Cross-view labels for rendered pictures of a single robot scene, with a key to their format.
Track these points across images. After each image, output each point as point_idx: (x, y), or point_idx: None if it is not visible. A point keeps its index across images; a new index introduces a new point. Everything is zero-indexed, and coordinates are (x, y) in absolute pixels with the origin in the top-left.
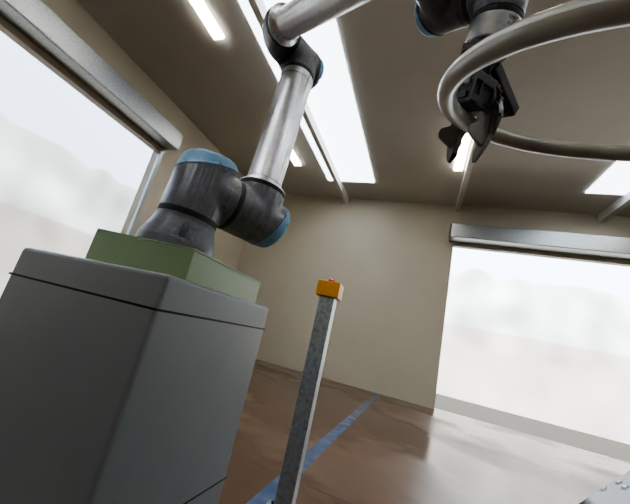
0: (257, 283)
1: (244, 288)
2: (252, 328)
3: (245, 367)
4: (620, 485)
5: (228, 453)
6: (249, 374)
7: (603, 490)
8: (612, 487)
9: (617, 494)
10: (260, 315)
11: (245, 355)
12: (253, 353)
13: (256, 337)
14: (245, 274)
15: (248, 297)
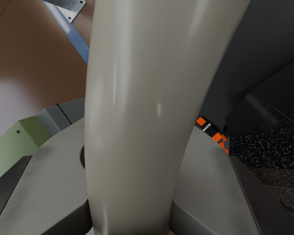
0: (23, 124)
1: (41, 136)
2: (68, 119)
3: (82, 109)
4: (287, 170)
5: None
6: (80, 102)
7: (283, 169)
8: (285, 169)
9: (286, 171)
10: (57, 116)
11: (80, 114)
12: (73, 106)
13: (67, 110)
14: (34, 144)
15: (40, 127)
